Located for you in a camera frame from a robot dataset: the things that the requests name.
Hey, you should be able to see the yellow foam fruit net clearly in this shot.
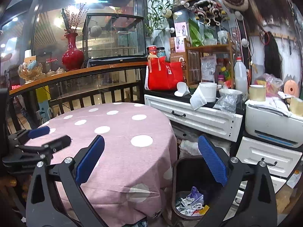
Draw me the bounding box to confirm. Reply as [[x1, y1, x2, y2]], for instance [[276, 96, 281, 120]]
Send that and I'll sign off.
[[198, 205, 209, 216]]

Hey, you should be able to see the purple plastic bag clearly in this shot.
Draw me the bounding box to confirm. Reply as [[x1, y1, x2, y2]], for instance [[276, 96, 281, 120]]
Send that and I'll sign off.
[[185, 187, 204, 207]]

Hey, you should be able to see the dark brown trash bin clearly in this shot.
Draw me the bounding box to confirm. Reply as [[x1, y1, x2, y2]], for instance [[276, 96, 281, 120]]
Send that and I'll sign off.
[[172, 156, 222, 223]]

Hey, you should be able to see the left hand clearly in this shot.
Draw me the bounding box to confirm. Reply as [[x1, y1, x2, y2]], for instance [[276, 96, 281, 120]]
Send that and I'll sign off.
[[0, 176, 31, 201]]

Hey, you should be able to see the wooden railing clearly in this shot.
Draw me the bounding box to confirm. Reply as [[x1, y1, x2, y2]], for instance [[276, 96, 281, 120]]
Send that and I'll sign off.
[[8, 62, 146, 133]]

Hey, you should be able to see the white lower drawer unit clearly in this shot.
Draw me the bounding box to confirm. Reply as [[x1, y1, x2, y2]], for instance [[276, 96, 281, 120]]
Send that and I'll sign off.
[[227, 136, 303, 209]]

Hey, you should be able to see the glass lotus bowl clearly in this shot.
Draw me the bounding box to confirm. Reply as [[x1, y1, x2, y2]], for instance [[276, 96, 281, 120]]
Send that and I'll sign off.
[[17, 60, 43, 84]]

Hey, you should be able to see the pink polka dot tablecloth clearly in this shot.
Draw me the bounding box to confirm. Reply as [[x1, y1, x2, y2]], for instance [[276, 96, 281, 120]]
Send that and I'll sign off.
[[28, 103, 177, 226]]

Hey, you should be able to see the white printer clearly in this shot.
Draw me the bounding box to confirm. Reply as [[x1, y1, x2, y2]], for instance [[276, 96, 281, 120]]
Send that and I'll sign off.
[[245, 97, 302, 148]]

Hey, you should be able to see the red ceramic vase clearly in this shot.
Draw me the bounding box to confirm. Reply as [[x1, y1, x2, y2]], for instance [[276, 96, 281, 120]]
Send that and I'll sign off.
[[62, 33, 84, 71]]

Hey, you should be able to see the white drawer cabinet upper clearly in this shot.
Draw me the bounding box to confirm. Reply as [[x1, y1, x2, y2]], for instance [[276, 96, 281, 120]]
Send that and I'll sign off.
[[144, 94, 243, 142]]

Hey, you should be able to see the clear plastic bag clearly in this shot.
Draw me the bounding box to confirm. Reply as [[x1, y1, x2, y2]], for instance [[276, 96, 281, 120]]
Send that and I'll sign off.
[[213, 89, 242, 113]]

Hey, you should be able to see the tape roll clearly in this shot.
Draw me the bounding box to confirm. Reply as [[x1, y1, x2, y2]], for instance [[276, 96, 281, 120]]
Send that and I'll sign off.
[[249, 85, 266, 101]]

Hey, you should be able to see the glass display case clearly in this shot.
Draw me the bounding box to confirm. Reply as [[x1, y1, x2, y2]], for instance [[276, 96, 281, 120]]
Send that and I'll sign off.
[[82, 13, 146, 59]]

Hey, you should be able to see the white folded paper bag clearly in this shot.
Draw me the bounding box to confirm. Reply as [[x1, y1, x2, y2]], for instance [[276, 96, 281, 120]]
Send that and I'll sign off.
[[190, 87, 207, 110]]

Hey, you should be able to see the white paper bucket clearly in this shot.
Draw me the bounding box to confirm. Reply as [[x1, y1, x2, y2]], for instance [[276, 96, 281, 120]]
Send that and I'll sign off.
[[199, 82, 217, 103]]

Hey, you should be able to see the red gift bag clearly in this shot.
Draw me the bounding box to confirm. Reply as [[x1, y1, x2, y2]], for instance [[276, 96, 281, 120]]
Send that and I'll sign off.
[[144, 54, 183, 91]]

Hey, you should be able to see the white plastic jug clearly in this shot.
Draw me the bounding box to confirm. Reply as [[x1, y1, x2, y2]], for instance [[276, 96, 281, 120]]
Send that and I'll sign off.
[[234, 57, 248, 95]]

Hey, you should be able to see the wooden shelf rack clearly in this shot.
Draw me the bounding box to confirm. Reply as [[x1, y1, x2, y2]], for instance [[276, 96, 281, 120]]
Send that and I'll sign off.
[[184, 39, 235, 86]]

